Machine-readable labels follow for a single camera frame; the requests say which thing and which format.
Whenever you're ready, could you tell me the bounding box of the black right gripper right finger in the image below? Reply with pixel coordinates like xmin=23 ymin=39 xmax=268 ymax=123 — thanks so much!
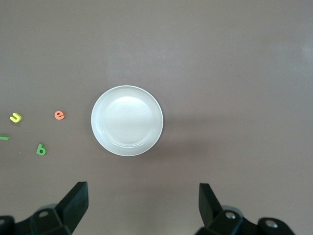
xmin=195 ymin=183 xmax=297 ymax=235

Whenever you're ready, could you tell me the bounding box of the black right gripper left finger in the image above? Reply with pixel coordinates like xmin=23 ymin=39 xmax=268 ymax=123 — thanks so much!
xmin=0 ymin=181 xmax=89 ymax=235

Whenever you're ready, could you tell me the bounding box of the green foam letter b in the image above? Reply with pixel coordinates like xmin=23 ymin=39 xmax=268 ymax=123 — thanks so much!
xmin=36 ymin=143 xmax=48 ymax=156

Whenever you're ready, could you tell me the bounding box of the beige round plate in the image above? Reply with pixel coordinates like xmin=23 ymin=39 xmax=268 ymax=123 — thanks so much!
xmin=90 ymin=85 xmax=164 ymax=157

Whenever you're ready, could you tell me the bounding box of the brown table cover mat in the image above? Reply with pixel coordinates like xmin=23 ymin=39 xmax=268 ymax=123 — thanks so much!
xmin=0 ymin=0 xmax=313 ymax=235

